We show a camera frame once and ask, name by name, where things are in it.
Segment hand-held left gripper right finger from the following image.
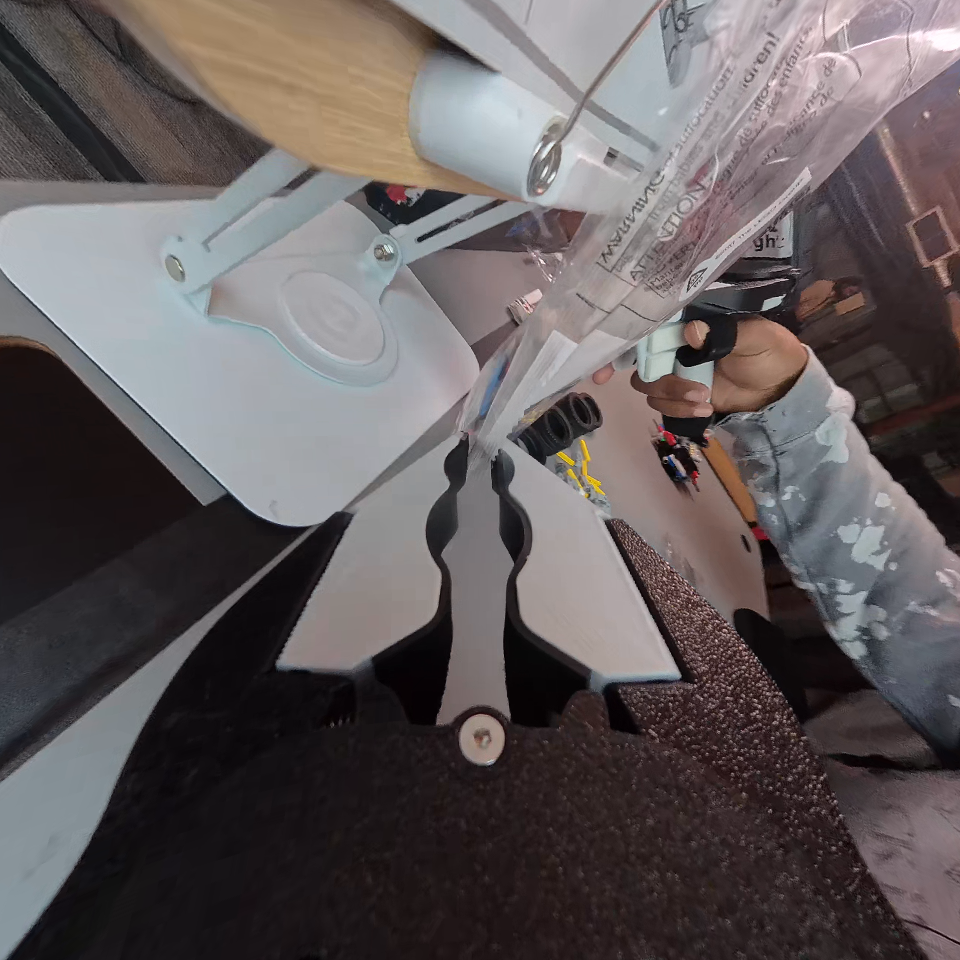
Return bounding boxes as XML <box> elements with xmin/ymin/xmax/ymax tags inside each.
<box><xmin>491</xmin><ymin>438</ymin><xmax>684</xmax><ymax>693</ymax></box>

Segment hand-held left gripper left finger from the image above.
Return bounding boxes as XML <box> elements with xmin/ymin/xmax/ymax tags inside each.
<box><xmin>276</xmin><ymin>438</ymin><xmax>470</xmax><ymax>674</ymax></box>

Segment clear plastic bag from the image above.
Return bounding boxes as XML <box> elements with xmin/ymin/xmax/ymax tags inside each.
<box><xmin>457</xmin><ymin>0</ymin><xmax>960</xmax><ymax>455</ymax></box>

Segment small colourful toy bricks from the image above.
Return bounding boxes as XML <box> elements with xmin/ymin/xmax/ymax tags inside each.
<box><xmin>651</xmin><ymin>423</ymin><xmax>710</xmax><ymax>492</ymax></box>

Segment person's right forearm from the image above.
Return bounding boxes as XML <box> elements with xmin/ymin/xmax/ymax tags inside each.
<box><xmin>712</xmin><ymin>345</ymin><xmax>960</xmax><ymax>766</ymax></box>

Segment grey desk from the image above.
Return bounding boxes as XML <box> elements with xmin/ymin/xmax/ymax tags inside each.
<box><xmin>0</xmin><ymin>180</ymin><xmax>774</xmax><ymax>960</ymax></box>

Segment person's right hand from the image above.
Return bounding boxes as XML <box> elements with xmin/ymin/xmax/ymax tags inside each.
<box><xmin>592</xmin><ymin>315</ymin><xmax>807</xmax><ymax>425</ymax></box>

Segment yellow toy brick pieces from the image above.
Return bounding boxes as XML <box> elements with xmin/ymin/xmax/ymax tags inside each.
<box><xmin>555</xmin><ymin>438</ymin><xmax>605</xmax><ymax>500</ymax></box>

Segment white book stand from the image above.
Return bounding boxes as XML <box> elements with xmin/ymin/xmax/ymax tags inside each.
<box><xmin>0</xmin><ymin>0</ymin><xmax>676</xmax><ymax>526</ymax></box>

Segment person's grey hoodie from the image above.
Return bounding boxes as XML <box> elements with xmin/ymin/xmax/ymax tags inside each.
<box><xmin>806</xmin><ymin>705</ymin><xmax>960</xmax><ymax>960</ymax></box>

